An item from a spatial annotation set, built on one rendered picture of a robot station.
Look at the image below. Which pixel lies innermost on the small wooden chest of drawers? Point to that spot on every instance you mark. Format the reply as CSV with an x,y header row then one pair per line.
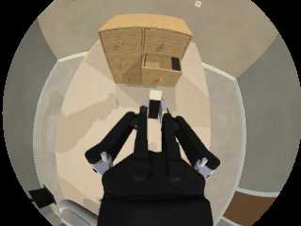
x,y
153,21

